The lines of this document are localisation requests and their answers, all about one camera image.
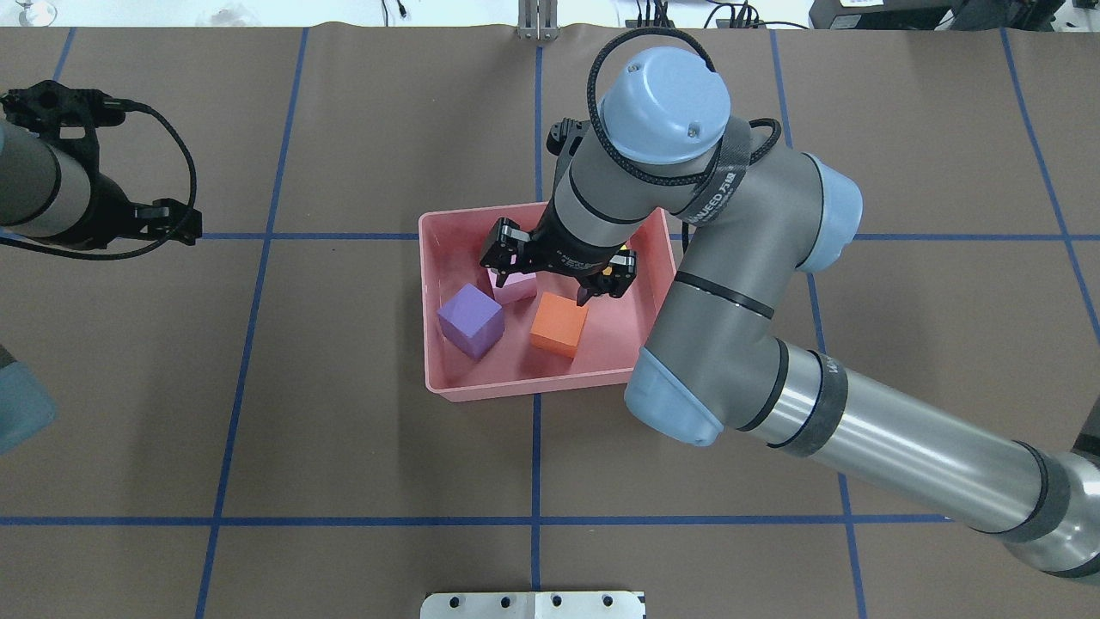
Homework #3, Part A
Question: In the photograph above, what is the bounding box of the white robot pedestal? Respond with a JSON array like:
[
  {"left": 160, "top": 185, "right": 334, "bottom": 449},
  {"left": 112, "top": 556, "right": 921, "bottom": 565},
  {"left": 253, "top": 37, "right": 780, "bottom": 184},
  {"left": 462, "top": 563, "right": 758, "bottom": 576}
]
[{"left": 419, "top": 592, "right": 648, "bottom": 618}]

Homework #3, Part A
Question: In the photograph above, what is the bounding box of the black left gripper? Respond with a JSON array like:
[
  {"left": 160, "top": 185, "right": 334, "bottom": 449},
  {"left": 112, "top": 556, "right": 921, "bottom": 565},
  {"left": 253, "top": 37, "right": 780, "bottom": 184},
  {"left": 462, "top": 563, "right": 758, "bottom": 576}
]
[{"left": 83, "top": 173, "right": 204, "bottom": 250}]

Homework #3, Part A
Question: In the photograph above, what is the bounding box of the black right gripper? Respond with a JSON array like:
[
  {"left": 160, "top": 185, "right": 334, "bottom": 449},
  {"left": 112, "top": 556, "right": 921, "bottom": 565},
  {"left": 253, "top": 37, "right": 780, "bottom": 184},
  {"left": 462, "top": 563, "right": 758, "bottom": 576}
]
[{"left": 479, "top": 217, "right": 638, "bottom": 307}]

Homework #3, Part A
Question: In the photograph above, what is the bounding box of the purple foam block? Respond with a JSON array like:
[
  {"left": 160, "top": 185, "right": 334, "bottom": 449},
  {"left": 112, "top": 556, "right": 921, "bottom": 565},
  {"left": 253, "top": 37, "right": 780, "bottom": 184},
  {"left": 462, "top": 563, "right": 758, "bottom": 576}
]
[{"left": 437, "top": 285, "right": 506, "bottom": 360}]

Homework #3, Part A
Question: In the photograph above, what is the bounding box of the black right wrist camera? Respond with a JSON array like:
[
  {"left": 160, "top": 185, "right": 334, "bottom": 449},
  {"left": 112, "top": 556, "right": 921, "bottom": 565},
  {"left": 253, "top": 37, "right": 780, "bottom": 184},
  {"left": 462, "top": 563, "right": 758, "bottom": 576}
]
[{"left": 546, "top": 118, "right": 590, "bottom": 187}]

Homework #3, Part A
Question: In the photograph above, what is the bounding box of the orange foam block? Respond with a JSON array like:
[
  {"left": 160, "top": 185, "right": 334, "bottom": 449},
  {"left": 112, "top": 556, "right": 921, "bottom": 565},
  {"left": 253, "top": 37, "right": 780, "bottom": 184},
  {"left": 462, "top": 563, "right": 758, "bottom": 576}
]
[{"left": 529, "top": 292, "right": 589, "bottom": 360}]

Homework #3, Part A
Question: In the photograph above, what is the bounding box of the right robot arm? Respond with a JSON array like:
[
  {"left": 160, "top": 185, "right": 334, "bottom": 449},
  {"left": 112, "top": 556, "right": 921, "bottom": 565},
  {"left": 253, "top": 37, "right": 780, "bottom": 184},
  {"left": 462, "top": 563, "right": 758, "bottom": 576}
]
[{"left": 480, "top": 27, "right": 1097, "bottom": 585}]

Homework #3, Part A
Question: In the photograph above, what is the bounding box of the pink plastic bin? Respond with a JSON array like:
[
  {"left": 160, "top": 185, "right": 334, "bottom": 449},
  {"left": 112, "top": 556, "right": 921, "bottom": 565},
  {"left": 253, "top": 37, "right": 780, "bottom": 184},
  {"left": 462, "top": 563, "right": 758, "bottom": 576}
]
[{"left": 418, "top": 202, "right": 680, "bottom": 404}]

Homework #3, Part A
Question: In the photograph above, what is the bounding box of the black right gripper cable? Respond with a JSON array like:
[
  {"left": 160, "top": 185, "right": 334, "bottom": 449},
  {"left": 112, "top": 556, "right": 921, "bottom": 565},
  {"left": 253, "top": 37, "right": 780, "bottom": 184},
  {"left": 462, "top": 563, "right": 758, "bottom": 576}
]
[{"left": 587, "top": 27, "right": 783, "bottom": 187}]

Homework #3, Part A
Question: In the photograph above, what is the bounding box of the pink foam block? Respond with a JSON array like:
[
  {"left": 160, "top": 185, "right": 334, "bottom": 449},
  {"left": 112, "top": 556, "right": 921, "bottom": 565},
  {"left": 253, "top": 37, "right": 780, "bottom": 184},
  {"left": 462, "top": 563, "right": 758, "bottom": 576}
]
[{"left": 486, "top": 269, "right": 539, "bottom": 305}]

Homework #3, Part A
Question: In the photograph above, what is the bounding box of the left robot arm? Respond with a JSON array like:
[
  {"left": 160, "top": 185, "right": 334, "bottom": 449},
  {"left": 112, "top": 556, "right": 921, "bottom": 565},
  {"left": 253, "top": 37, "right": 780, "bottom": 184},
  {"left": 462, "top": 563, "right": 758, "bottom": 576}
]
[{"left": 3, "top": 237, "right": 221, "bottom": 468}]

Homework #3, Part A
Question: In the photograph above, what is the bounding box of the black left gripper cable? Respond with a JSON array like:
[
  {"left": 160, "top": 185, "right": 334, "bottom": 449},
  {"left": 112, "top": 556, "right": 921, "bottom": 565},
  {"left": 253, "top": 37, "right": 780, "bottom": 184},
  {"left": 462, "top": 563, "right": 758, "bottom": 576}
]
[{"left": 0, "top": 99, "right": 199, "bottom": 261}]

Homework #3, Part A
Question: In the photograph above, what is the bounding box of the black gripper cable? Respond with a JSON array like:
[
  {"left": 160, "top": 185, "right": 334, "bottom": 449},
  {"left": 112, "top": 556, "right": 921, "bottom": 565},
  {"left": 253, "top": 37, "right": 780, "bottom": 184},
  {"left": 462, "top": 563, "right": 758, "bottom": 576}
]
[
  {"left": 587, "top": 27, "right": 783, "bottom": 187},
  {"left": 0, "top": 99, "right": 199, "bottom": 261}
]

